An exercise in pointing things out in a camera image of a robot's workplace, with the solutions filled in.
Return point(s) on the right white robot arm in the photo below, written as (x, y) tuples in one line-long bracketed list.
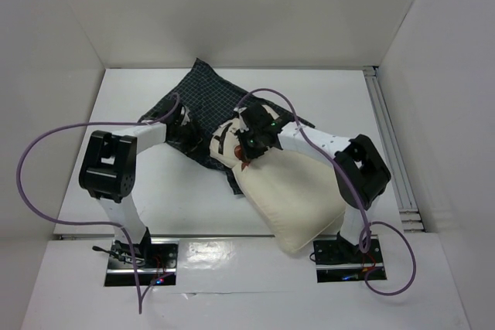
[(361, 173)]

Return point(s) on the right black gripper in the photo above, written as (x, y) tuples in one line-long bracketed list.
[(247, 148)]

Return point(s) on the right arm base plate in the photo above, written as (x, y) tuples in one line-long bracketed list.
[(336, 261)]

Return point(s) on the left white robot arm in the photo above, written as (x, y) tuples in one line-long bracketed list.
[(108, 172)]

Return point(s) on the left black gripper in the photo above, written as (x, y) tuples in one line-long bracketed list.
[(196, 141)]

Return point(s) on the dark checked pillowcase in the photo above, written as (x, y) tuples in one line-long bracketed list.
[(211, 100)]

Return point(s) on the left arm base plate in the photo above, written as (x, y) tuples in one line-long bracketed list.
[(158, 269)]

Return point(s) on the aluminium rail frame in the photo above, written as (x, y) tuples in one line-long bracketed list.
[(407, 206)]

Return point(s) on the cream pillow with bear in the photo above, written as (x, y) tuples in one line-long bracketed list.
[(297, 196)]

